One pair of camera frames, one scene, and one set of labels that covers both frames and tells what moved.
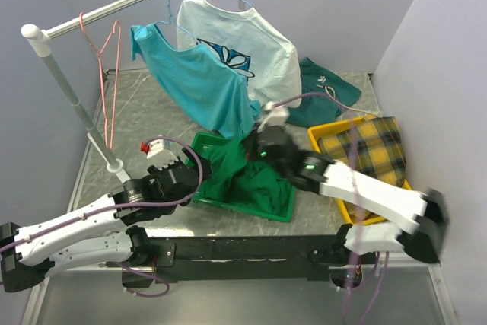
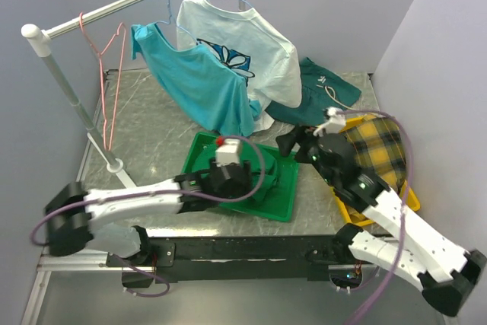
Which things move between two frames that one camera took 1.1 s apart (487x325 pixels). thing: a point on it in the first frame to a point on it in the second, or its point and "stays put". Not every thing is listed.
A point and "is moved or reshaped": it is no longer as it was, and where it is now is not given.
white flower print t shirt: (251, 43) stays put
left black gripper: (157, 173) to (245, 188)
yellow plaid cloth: (375, 147) stays put
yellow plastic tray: (355, 215) stays put
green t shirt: (230, 178) is moved or reshaped
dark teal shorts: (313, 109) stays put
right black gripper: (250, 145) to (287, 141)
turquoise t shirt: (198, 81) stays put
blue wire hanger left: (171, 20) stays put
